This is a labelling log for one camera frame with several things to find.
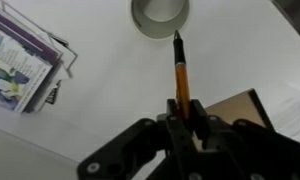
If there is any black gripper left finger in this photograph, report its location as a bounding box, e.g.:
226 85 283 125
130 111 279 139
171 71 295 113
76 98 198 180

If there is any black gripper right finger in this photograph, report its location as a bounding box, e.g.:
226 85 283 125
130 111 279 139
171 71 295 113
189 98 300 180

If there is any yellow pen with black tip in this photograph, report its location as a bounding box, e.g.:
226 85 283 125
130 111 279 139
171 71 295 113
172 29 192 122

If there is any white printed ceramic mug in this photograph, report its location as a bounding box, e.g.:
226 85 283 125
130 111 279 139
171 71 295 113
130 0 191 41

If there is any colourful brochure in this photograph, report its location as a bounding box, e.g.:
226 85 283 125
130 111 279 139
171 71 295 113
0 23 54 114

